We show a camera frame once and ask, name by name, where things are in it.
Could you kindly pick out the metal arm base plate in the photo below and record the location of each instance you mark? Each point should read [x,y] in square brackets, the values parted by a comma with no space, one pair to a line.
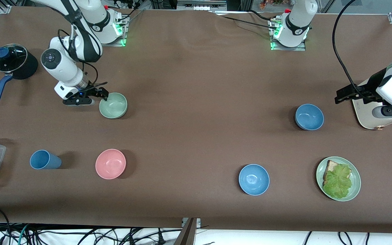
[114,41]
[301,48]

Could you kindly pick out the grey metal rack frame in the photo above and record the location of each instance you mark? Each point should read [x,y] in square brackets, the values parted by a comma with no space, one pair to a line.
[201,5]

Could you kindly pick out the aluminium profile bar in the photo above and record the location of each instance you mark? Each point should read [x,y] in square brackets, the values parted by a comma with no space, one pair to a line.
[187,233]

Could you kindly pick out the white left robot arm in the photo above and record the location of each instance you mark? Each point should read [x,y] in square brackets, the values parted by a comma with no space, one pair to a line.
[298,21]

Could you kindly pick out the blue bowl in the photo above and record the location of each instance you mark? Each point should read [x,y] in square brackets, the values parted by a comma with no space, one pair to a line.
[309,117]
[254,179]

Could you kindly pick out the brown table cover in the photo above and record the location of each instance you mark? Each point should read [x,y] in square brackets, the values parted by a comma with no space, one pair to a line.
[196,75]

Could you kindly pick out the pink bowl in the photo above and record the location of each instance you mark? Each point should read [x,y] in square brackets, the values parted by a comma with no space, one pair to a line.
[110,164]

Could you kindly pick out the glass lid blue knob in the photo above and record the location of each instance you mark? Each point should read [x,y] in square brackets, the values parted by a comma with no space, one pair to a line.
[12,59]

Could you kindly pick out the pale green plate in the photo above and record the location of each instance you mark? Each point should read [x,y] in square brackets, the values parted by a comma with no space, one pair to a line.
[355,185]

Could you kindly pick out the cream white toaster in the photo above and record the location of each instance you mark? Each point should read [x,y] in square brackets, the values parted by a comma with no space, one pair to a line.
[364,114]

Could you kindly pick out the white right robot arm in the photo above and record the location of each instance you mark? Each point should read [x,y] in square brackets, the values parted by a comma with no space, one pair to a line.
[90,17]

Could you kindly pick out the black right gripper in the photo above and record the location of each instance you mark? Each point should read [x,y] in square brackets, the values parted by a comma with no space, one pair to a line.
[93,91]

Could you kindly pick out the bread slice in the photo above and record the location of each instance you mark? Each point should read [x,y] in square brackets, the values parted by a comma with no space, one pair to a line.
[330,167]

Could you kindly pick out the pale green bowl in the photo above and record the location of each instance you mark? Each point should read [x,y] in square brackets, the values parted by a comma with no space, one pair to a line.
[114,106]

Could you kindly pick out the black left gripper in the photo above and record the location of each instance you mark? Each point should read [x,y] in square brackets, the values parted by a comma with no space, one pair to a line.
[370,84]

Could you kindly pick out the black pot with glass lid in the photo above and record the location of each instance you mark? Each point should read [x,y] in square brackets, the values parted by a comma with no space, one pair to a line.
[31,66]

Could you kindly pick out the green lettuce leaf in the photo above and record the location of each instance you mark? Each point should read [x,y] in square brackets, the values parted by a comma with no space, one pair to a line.
[339,182]

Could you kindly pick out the blue cup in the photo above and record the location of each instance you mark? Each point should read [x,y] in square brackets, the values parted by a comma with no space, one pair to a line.
[44,160]

